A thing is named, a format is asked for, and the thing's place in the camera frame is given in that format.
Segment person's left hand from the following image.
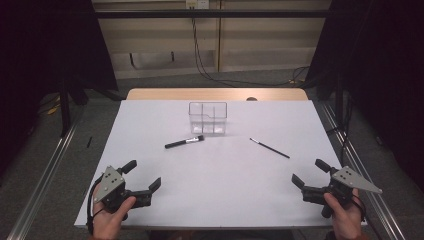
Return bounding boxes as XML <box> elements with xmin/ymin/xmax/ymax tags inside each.
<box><xmin>91</xmin><ymin>184</ymin><xmax>137</xmax><ymax>240</ymax></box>

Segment black metal stand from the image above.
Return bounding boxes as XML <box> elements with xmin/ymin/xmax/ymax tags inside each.
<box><xmin>57</xmin><ymin>77</ymin><xmax>74</xmax><ymax>138</ymax></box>

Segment white board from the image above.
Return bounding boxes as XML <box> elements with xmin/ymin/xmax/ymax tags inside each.
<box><xmin>73</xmin><ymin>99</ymin><xmax>368</xmax><ymax>230</ymax></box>

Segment black hanging wall cable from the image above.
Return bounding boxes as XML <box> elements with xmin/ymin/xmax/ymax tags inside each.
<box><xmin>190</xmin><ymin>5</ymin><xmax>311</xmax><ymax>88</ymax></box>

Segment dark curtain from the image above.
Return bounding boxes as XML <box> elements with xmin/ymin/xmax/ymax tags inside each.
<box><xmin>0</xmin><ymin>0</ymin><xmax>119</xmax><ymax>183</ymax></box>
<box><xmin>303</xmin><ymin>0</ymin><xmax>424</xmax><ymax>194</ymax></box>

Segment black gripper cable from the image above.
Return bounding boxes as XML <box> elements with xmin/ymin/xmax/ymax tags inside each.
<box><xmin>350</xmin><ymin>194</ymin><xmax>368</xmax><ymax>224</ymax></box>
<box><xmin>85</xmin><ymin>175</ymin><xmax>104</xmax><ymax>236</ymax></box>

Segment thin black makeup brush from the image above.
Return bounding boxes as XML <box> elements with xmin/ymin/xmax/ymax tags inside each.
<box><xmin>249</xmin><ymin>137</ymin><xmax>291</xmax><ymax>160</ymax></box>

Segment white wall outlet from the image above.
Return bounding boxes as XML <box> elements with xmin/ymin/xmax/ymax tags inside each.
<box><xmin>185</xmin><ymin>0</ymin><xmax>210</xmax><ymax>10</ymax></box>

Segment person's right hand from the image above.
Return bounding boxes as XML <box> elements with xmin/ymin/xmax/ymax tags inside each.
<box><xmin>323</xmin><ymin>188</ymin><xmax>365</xmax><ymax>240</ymax></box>

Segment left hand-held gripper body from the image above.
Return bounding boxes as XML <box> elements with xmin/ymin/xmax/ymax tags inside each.
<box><xmin>93</xmin><ymin>165</ymin><xmax>153</xmax><ymax>214</ymax></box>

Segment black horizontal metal bar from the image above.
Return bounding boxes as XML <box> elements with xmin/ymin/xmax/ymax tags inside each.
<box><xmin>94</xmin><ymin>9</ymin><xmax>334</xmax><ymax>19</ymax></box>

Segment thick black makeup brush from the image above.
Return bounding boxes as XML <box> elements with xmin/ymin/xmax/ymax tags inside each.
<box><xmin>164</xmin><ymin>134</ymin><xmax>205</xmax><ymax>150</ymax></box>

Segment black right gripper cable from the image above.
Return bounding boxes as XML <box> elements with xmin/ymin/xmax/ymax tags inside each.
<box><xmin>350</xmin><ymin>194</ymin><xmax>368</xmax><ymax>224</ymax></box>

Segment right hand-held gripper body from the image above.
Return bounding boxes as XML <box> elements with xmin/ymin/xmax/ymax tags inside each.
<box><xmin>301</xmin><ymin>165</ymin><xmax>384</xmax><ymax>220</ymax></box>

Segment wooden table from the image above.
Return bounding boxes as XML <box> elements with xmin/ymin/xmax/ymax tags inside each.
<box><xmin>125</xmin><ymin>87</ymin><xmax>309</xmax><ymax>102</ymax></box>

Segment metal floor rail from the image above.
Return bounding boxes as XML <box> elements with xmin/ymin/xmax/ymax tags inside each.
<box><xmin>319</xmin><ymin>101</ymin><xmax>407</xmax><ymax>240</ymax></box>
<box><xmin>6</xmin><ymin>108</ymin><xmax>86</xmax><ymax>240</ymax></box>

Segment clear plastic organizer box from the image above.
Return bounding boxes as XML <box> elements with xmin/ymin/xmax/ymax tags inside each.
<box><xmin>188</xmin><ymin>101</ymin><xmax>228</xmax><ymax>136</ymax></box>

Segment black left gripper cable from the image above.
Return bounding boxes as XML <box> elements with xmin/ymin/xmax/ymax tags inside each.
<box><xmin>85</xmin><ymin>175</ymin><xmax>104</xmax><ymax>236</ymax></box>

